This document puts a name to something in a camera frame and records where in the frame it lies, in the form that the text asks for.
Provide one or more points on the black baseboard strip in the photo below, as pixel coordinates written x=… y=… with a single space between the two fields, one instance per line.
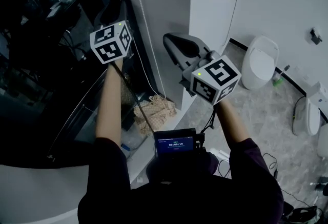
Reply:
x=238 y=44

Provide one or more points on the small blue plastic object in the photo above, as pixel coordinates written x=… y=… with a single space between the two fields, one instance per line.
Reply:
x=126 y=147

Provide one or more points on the green toilet brush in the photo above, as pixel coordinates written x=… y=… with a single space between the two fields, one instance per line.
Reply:
x=278 y=81

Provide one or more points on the black rectangular box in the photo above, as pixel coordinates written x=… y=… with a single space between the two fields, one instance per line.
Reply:
x=128 y=121

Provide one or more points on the black chest-mounted screen device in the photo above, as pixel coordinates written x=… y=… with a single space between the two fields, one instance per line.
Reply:
x=175 y=144

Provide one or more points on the white egg-shaped toilet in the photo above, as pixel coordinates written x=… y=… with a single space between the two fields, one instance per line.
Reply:
x=260 y=62

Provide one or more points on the white wall-mounted box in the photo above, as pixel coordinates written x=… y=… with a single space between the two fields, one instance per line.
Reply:
x=317 y=93

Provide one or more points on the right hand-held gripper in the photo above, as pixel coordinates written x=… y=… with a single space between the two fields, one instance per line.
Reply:
x=217 y=79

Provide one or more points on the person's dark sweater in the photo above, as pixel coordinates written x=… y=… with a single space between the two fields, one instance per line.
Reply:
x=179 y=197

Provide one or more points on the black wall-mounted holder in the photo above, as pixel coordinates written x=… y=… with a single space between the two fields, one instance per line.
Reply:
x=316 y=36

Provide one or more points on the white slim toilet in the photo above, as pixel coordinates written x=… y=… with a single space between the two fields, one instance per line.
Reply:
x=314 y=118

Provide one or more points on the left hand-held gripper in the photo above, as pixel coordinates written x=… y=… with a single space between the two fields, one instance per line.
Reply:
x=110 y=43

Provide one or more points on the person's left forearm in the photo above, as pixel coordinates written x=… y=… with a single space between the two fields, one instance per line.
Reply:
x=109 y=105

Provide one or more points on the beige patterned cloth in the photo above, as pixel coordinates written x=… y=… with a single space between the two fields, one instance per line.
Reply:
x=156 y=115

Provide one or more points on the person's right forearm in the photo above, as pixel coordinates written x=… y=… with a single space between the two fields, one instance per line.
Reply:
x=232 y=123

